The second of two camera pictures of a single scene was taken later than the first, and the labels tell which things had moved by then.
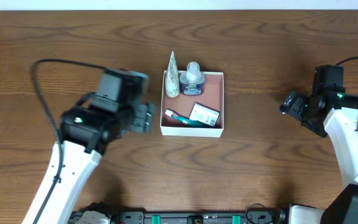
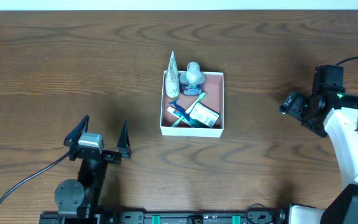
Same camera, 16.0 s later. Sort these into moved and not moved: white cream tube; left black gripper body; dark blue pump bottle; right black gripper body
Moved: left black gripper body
Not moved: dark blue pump bottle; white cream tube; right black gripper body
